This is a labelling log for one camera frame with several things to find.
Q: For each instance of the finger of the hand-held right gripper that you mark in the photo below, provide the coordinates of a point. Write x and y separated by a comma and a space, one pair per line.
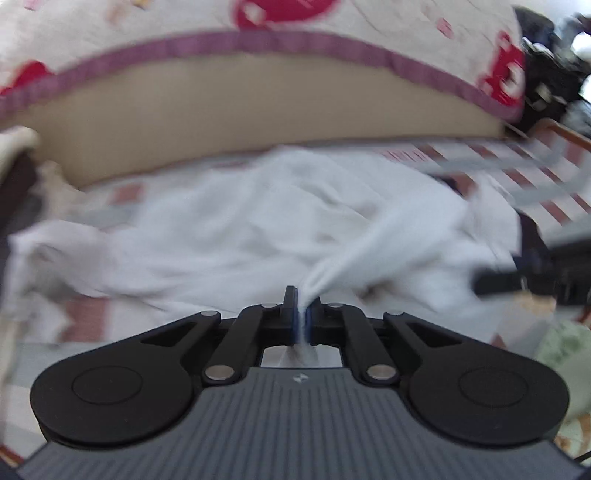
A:
498, 282

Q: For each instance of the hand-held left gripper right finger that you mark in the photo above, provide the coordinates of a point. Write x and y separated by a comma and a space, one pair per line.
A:
308, 325

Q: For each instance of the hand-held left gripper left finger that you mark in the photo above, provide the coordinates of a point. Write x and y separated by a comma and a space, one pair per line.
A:
295, 325

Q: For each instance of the white t-shirt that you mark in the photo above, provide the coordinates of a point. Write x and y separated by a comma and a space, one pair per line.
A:
258, 221

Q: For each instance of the pale green cloth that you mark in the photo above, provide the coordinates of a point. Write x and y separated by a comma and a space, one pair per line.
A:
565, 355

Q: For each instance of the checked pink and grey blanket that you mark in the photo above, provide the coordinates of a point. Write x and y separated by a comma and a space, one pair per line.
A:
517, 170

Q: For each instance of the dark clutter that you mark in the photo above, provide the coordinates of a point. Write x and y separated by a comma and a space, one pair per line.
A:
549, 60

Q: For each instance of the wooden rail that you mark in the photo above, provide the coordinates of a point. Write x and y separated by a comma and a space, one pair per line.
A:
561, 131

